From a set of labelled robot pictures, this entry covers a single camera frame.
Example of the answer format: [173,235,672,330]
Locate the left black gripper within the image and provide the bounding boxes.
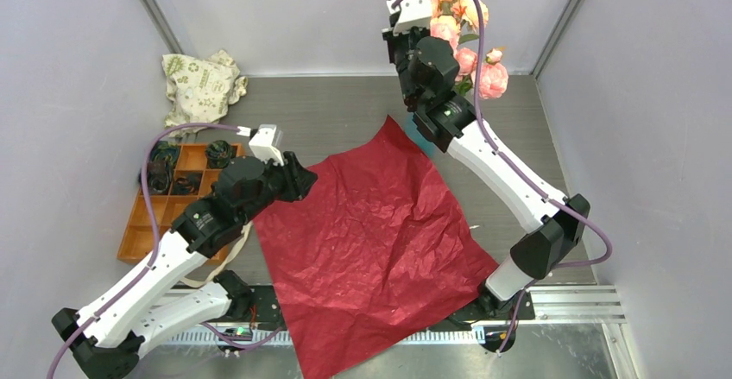
[237,151,317,226]

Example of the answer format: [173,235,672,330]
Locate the pink flower bouquet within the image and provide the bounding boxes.
[430,16,461,51]

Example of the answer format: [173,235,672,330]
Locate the pink rose stem large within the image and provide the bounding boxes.
[454,47,509,99]

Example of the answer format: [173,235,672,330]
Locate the cream printed ribbon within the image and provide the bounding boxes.
[179,223,252,288]

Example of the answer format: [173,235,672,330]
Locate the dark red wrapping paper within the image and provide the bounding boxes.
[254,117,497,378]

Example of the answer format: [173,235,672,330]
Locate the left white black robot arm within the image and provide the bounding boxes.
[52,151,318,378]

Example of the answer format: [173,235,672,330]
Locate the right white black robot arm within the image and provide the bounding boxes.
[382,27,590,319]

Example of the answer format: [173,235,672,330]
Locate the teal cylindrical vase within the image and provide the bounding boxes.
[405,129,435,158]

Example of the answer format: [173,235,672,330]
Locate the dark rolled item top-right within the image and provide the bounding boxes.
[205,140,237,169]

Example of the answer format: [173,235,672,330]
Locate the dark rolled item left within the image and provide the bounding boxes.
[145,161,172,195]

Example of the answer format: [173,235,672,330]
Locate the dark rolled item top-left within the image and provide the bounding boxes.
[148,141,180,167]

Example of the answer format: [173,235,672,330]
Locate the cream printed cloth bag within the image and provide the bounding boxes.
[161,49,249,129]

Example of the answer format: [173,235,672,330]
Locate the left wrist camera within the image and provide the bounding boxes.
[237,124,284,166]

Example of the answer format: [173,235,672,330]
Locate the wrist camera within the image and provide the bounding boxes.
[386,0,432,35]
[237,124,284,166]

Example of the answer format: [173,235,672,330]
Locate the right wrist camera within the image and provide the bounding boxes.
[386,0,432,35]

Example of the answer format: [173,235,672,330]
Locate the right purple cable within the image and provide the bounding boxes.
[391,0,613,356]

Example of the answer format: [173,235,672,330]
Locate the purple cable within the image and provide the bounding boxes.
[45,123,284,379]
[391,0,613,356]

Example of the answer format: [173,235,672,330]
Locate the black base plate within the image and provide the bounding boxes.
[211,285,535,331]

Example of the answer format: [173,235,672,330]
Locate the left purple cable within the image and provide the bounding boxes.
[45,123,284,379]

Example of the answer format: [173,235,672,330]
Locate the aluminium rail frame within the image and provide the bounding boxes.
[107,287,628,346]

